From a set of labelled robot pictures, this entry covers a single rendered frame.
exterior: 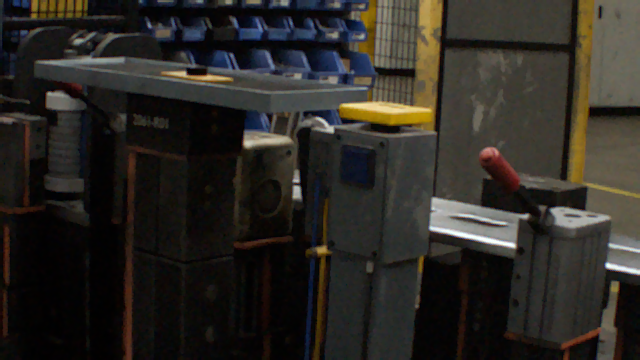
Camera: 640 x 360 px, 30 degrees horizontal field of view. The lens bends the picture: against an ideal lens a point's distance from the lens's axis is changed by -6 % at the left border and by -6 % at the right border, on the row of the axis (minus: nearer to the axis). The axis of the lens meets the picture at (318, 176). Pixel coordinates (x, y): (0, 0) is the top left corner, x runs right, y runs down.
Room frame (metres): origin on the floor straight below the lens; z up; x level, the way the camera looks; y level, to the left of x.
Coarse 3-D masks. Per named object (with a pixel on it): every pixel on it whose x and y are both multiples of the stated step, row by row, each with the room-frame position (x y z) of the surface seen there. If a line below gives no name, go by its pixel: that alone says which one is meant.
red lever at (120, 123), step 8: (64, 88) 1.43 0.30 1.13; (72, 88) 1.44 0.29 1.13; (80, 88) 1.45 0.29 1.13; (72, 96) 1.44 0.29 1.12; (80, 96) 1.45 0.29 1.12; (88, 104) 1.47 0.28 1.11; (96, 104) 1.47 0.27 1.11; (96, 112) 1.48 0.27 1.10; (104, 112) 1.48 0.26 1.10; (112, 112) 1.49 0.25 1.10; (104, 120) 1.49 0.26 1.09; (112, 120) 1.49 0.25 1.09; (120, 120) 1.50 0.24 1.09; (112, 128) 1.49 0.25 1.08; (120, 128) 1.50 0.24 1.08
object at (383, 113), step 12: (348, 108) 1.11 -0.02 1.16; (360, 108) 1.10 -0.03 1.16; (372, 108) 1.10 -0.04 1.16; (384, 108) 1.11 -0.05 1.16; (396, 108) 1.11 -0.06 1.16; (408, 108) 1.12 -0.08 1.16; (420, 108) 1.13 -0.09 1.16; (360, 120) 1.10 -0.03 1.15; (372, 120) 1.09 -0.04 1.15; (384, 120) 1.08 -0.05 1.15; (396, 120) 1.08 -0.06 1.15; (408, 120) 1.10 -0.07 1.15; (420, 120) 1.11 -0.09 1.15
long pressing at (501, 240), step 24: (432, 216) 1.46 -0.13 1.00; (456, 216) 1.48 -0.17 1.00; (480, 216) 1.48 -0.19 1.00; (504, 216) 1.48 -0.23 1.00; (432, 240) 1.38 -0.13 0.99; (456, 240) 1.36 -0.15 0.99; (480, 240) 1.34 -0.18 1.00; (504, 240) 1.33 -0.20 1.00; (624, 240) 1.37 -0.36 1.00; (624, 264) 1.25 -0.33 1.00
